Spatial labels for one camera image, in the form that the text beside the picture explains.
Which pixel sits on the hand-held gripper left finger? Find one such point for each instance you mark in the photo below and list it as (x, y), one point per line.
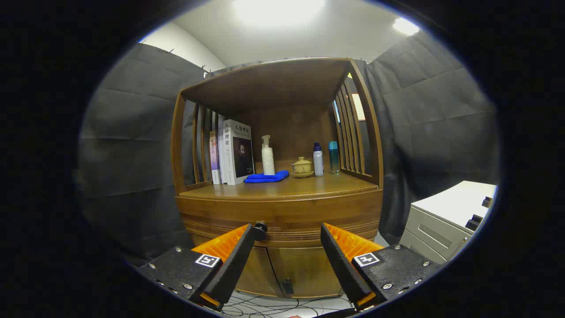
(234, 265)

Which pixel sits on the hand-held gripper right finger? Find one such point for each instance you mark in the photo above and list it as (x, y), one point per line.
(342, 265)

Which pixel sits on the black drawer knob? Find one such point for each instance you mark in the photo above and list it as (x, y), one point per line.
(260, 230)

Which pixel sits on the wooden drawer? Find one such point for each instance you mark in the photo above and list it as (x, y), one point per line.
(282, 216)

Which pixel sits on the wooden cabinet door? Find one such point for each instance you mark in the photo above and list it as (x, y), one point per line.
(309, 269)
(260, 274)

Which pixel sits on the wooden countertop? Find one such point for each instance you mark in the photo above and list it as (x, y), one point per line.
(309, 185)

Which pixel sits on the grey filing cabinet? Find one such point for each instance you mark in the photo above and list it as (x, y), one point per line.
(441, 229)

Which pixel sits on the wooden cabinet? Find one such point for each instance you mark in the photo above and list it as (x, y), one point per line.
(273, 84)

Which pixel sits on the blue folded cloth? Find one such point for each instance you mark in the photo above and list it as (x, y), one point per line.
(265, 178)

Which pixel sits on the yellow lidded teacup with saucer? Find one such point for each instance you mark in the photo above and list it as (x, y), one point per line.
(302, 167)

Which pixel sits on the teal bottle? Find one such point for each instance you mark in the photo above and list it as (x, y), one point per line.
(333, 159)

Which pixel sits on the white bottle blue cap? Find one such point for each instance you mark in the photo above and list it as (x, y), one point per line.
(318, 161)

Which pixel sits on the purple spine book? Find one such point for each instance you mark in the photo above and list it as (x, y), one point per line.
(214, 159)

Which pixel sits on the white pump bottle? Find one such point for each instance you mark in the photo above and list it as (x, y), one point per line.
(268, 161)

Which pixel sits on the large white portrait book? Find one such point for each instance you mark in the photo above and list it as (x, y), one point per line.
(240, 152)

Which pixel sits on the large ceiling light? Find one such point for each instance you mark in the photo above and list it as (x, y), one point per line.
(278, 9)

